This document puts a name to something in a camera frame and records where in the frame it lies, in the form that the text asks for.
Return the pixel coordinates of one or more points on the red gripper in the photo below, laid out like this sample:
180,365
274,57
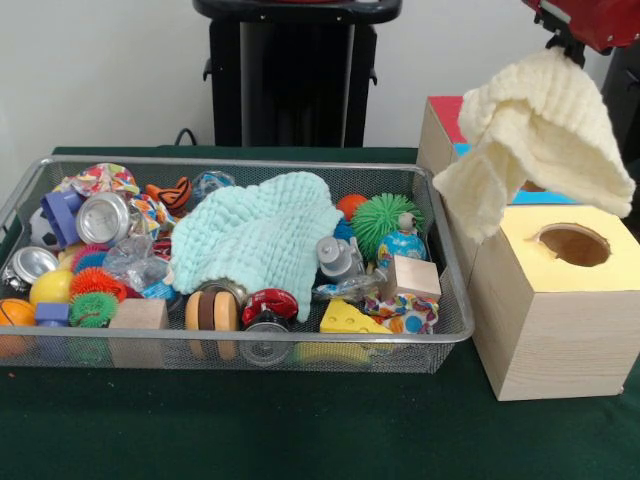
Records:
600,22

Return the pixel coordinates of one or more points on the cream muslin cloth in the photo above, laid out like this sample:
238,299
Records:
540,130

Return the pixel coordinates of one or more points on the green spiky ball with eyes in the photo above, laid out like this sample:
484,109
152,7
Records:
382,222

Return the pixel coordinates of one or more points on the wooden box with three holes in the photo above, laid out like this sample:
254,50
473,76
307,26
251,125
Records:
560,340

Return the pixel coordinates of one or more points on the clear mesh bin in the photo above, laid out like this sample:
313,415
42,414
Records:
447,320

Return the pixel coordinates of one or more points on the dark green side table cloth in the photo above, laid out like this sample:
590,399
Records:
628,200

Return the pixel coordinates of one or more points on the blue globe ball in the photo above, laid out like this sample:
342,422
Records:
402,250

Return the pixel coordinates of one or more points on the red ball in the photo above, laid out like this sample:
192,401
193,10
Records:
350,205

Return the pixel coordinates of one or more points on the plain wooden block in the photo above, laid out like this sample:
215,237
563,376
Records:
410,277

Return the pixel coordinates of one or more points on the blue spiky ball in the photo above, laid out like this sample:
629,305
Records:
343,230

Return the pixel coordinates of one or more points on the yellow cheese wedge toy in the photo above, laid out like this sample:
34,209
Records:
350,320

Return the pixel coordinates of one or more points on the mint green muslin cloth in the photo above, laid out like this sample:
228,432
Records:
260,235

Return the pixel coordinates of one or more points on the dark green tablecloth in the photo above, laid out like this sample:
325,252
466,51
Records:
300,430

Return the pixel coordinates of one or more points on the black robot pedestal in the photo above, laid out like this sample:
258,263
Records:
290,80

